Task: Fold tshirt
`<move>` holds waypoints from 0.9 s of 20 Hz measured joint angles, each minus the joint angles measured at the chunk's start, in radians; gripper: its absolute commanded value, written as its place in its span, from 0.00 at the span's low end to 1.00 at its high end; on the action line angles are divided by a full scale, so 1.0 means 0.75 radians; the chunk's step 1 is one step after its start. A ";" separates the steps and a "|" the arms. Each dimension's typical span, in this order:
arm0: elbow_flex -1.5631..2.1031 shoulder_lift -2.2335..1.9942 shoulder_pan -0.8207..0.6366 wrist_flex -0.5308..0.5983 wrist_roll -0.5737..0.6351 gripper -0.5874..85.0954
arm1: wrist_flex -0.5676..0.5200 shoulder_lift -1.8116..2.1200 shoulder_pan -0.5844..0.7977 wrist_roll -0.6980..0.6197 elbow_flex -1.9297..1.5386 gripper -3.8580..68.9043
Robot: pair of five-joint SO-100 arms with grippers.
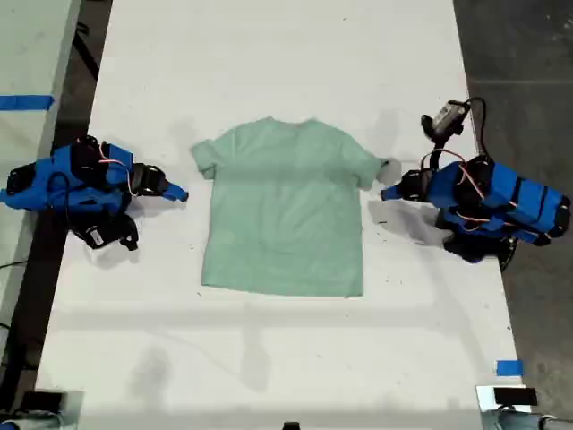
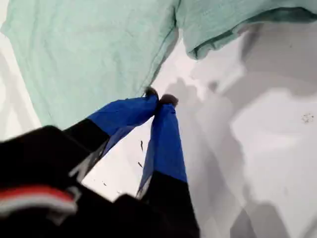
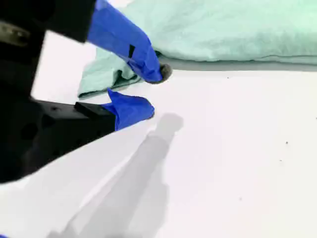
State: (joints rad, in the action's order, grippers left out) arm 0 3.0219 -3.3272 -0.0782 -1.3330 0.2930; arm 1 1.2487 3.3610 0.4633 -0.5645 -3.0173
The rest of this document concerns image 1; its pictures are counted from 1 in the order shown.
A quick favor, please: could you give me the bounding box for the pale green T-shirt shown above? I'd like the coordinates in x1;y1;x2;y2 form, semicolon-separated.
191;116;387;299

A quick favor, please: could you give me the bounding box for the black table leg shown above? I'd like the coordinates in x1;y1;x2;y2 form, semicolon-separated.
73;26;100;84

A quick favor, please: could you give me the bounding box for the long blue tape strip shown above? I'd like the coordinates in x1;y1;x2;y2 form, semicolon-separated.
0;94;56;111

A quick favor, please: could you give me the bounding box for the pale side table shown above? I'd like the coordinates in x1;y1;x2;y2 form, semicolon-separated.
0;0;82;359

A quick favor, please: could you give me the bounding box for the square blue tape patch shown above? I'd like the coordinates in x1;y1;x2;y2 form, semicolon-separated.
496;359;525;377

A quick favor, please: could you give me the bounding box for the white box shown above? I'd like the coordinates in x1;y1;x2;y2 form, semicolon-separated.
475;384;538;417

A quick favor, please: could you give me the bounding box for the small black box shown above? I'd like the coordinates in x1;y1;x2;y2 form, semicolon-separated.
493;387;538;407

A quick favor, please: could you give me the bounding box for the wide black box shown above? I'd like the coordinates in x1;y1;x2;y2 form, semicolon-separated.
21;391;67;411

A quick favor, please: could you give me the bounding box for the grey metal tube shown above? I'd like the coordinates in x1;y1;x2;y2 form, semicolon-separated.
485;408;573;430
0;414;64;430

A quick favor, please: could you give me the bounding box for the black camera stalk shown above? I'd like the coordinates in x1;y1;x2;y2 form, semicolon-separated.
423;133;465;174

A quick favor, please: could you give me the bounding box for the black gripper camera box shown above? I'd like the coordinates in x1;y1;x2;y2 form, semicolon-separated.
83;214;140;252
420;100;471;141

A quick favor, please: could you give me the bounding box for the black camera cable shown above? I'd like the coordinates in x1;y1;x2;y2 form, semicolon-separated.
465;97;489;158

